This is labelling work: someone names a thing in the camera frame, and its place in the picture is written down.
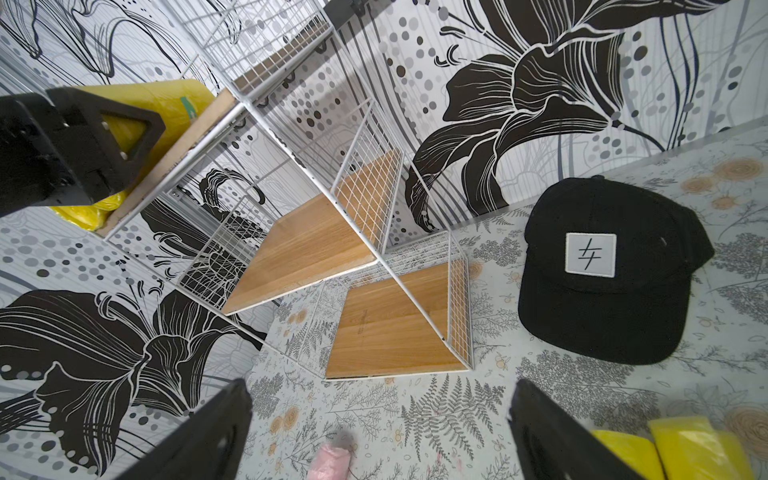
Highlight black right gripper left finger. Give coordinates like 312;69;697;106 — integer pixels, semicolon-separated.
120;379;252;480

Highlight white wire wooden shelf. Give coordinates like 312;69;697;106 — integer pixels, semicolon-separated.
98;1;473;382

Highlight yellow trash bag roll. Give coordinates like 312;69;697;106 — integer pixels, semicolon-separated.
592;430;666;480
50;79;217;232
648;416;755;480

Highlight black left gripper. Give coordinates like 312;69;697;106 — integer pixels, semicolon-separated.
1;87;165;216

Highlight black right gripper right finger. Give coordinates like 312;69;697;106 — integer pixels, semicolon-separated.
508;378;641;479

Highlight black cap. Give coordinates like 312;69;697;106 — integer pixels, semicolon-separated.
518;176;715;365

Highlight pink trash bag roll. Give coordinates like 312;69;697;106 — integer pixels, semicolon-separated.
307;443;351;480

